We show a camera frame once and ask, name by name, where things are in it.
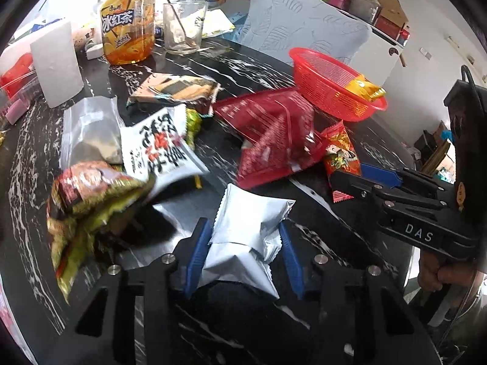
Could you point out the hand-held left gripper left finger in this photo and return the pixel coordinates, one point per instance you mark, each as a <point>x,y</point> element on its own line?
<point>199,251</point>

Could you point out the orange iced tea bottle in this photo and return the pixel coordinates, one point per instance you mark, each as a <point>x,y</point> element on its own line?
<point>125,30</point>

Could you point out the yellow snack packet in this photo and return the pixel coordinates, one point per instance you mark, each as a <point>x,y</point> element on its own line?
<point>363,88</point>

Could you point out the clear zip bag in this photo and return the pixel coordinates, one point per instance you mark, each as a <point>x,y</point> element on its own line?
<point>91,129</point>

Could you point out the metal spoon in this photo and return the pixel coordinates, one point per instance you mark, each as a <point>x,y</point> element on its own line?
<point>173,9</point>

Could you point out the dark red box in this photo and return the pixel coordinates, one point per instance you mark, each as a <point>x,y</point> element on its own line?
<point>392,30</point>

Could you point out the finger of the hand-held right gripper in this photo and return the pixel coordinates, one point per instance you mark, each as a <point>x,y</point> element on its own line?
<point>380,175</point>
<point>354,184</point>

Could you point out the silver foil snack packet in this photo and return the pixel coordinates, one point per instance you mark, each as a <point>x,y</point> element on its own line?
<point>243,235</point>

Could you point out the white paper roll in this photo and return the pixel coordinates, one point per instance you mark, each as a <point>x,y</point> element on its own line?
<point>57,64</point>

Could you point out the red plastic basket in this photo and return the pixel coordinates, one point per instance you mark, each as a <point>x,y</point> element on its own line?
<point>323,80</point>

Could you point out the brown cardboard box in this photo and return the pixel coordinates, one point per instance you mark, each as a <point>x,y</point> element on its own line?
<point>393,9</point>

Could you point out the green wrapped lollipop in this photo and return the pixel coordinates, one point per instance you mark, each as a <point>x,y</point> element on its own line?
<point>193,121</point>

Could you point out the pink eraser block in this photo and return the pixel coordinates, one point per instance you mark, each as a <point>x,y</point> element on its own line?
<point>15,111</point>

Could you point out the green and brown snack packet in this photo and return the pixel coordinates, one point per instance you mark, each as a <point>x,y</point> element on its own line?
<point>87,190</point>

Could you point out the grey metal tin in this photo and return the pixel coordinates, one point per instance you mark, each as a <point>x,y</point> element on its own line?
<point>363,7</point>

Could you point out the light blue covered chair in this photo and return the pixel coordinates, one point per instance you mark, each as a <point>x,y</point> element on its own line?
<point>304,19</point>

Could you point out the brown sandwich biscuit packet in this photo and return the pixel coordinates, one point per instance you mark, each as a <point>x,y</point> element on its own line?
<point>179,89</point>

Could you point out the yellow and white paper bag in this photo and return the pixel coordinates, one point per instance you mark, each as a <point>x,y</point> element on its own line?
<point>217,22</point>

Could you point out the large red snack bag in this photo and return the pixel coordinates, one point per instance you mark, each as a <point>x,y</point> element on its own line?
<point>266,129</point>

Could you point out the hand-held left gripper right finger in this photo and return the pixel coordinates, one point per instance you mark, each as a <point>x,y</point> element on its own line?
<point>291,258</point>

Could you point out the red plastic box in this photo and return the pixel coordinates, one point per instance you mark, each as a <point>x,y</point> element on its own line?
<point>17,72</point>

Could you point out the cardboard box clutter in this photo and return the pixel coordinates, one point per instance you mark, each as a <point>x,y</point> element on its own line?
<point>437,152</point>

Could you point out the small red snack packet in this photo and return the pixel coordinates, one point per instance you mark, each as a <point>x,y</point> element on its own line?
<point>340,152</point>

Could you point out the person's right hand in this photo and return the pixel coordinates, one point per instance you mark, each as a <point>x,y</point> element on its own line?
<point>437,270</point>

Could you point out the clear glass cup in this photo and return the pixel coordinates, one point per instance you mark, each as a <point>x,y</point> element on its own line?
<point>192,21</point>

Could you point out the small white box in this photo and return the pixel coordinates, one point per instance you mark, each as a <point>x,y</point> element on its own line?
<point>94,50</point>

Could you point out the white cabinet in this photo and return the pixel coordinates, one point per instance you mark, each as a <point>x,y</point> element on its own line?
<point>380,61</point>

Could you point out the white peanut snack packet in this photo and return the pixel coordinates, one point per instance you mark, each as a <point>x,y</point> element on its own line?
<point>159,148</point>

